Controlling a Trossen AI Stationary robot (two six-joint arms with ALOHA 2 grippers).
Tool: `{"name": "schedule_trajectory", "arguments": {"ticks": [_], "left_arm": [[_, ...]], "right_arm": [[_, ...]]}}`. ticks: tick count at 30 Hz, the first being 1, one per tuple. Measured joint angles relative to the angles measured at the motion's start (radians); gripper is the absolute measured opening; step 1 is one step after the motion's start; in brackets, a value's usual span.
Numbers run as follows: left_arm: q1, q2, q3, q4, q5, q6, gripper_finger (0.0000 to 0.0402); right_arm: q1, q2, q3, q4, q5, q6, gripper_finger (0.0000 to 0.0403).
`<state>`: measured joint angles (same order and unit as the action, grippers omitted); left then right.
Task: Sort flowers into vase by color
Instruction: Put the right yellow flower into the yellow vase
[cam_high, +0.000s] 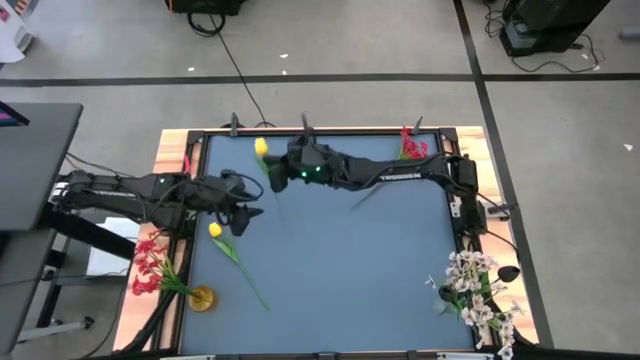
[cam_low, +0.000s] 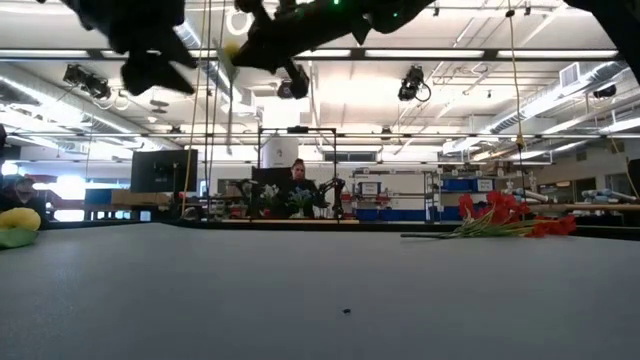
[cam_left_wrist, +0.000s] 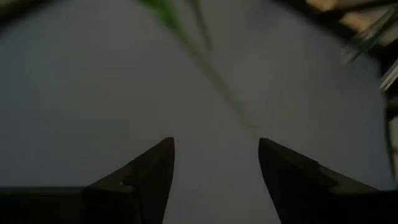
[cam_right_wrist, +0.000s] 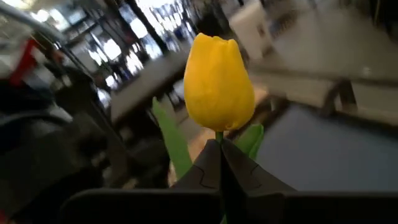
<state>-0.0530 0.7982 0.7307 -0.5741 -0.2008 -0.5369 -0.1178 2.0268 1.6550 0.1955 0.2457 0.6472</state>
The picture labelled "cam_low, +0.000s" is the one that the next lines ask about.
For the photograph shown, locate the blue background flowers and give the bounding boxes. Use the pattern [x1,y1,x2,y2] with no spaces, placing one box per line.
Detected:
[287,187,315,219]

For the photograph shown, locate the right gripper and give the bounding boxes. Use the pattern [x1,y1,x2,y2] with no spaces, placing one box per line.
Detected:
[232,0,361,100]

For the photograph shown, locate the blue shelf bins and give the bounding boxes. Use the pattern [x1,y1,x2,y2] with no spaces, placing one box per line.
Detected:
[441,178,497,193]

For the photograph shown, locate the black computer monitor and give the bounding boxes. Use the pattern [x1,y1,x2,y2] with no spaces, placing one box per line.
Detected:
[249,166,294,219]
[129,148,200,195]

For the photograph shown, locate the person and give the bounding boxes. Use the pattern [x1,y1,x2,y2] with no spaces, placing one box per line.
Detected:
[0,174,50,227]
[288,157,321,220]

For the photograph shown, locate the row of blue bins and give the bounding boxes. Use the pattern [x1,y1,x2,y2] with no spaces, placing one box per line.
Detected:
[355,207,464,223]

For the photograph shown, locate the large red flower bunch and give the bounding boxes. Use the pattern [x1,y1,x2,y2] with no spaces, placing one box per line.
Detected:
[399,189,579,240]

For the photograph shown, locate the black camera with cable loop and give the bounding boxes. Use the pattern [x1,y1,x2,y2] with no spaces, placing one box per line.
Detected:
[397,64,433,104]

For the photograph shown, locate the brown cardboard box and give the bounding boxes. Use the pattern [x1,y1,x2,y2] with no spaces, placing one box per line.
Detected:
[110,189,174,207]

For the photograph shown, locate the yellow artificial tulip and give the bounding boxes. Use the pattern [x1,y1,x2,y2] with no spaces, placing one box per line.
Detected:
[214,39,242,156]
[0,206,44,250]

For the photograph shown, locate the yellow hanging cord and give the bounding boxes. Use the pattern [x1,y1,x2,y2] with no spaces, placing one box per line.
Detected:
[505,0,527,201]

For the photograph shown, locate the wooden workbench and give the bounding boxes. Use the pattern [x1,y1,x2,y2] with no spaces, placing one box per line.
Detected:
[528,201,640,214]

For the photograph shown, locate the white background flowers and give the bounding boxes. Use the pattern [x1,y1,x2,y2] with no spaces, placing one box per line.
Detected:
[258,182,281,217]

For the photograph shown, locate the blue grey tube bundle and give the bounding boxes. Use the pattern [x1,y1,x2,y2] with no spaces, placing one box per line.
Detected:
[581,187,639,204]

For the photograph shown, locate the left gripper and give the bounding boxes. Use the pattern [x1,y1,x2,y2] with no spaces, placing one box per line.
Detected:
[94,0,197,97]

